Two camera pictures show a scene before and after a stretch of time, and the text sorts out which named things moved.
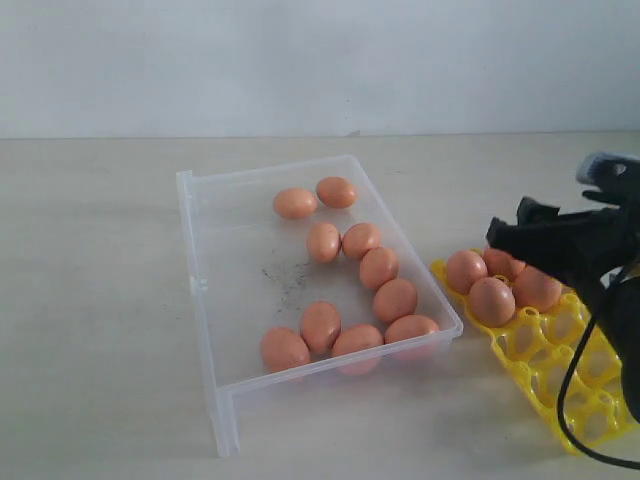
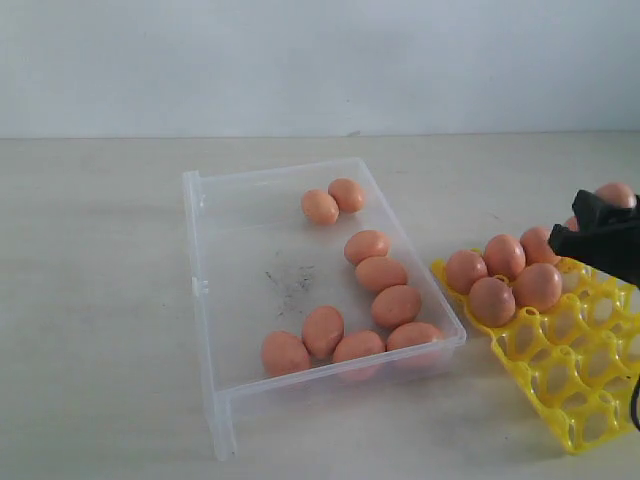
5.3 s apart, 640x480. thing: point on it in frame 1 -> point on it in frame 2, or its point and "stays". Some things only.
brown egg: x=463 y=268 stays
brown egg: x=492 y=302 stays
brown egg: x=295 y=204 -> x=319 y=208
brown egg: x=499 y=263 stays
